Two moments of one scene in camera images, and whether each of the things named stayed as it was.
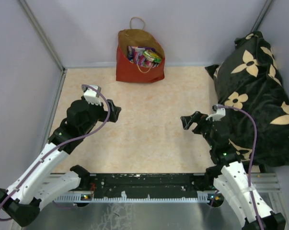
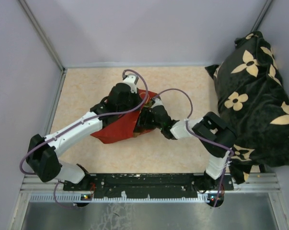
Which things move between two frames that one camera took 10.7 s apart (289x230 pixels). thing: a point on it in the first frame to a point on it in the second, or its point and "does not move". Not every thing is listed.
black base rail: [148, 185] does not move
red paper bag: [138, 36] to [122, 127]
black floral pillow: [248, 78] does not move
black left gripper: [105, 109] to [124, 96]
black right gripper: [200, 122] to [144, 117]
